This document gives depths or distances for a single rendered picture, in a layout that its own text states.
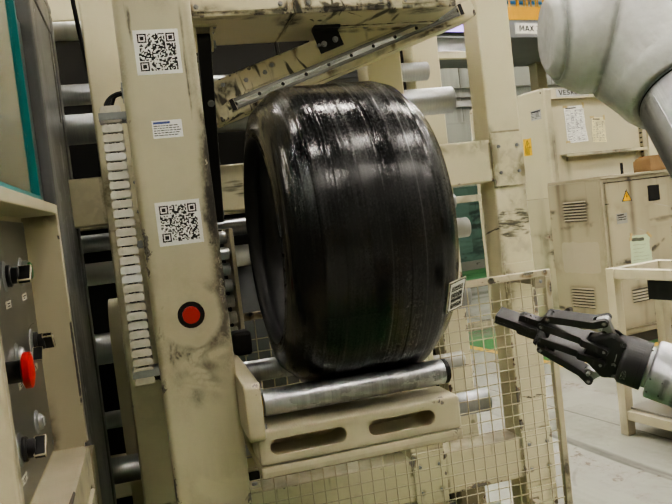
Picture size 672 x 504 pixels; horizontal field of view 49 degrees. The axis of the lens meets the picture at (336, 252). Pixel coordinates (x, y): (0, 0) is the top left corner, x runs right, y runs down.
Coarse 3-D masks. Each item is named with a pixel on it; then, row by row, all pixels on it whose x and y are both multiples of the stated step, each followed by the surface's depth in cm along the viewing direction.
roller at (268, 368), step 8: (256, 360) 151; (264, 360) 151; (272, 360) 151; (248, 368) 149; (256, 368) 149; (264, 368) 150; (272, 368) 150; (280, 368) 150; (256, 376) 149; (264, 376) 150; (272, 376) 150; (280, 376) 151
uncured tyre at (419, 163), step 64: (256, 128) 129; (320, 128) 117; (384, 128) 119; (256, 192) 158; (320, 192) 112; (384, 192) 114; (448, 192) 120; (256, 256) 156; (320, 256) 112; (384, 256) 114; (448, 256) 118; (320, 320) 116; (384, 320) 118; (448, 320) 127
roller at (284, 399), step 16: (384, 368) 129; (400, 368) 129; (416, 368) 129; (432, 368) 129; (448, 368) 130; (304, 384) 124; (320, 384) 125; (336, 384) 125; (352, 384) 125; (368, 384) 126; (384, 384) 127; (400, 384) 127; (416, 384) 128; (432, 384) 130; (272, 400) 122; (288, 400) 122; (304, 400) 123; (320, 400) 124; (336, 400) 125; (352, 400) 127
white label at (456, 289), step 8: (456, 280) 120; (464, 280) 121; (448, 288) 120; (456, 288) 121; (464, 288) 122; (448, 296) 120; (456, 296) 122; (448, 304) 121; (456, 304) 123; (448, 312) 122
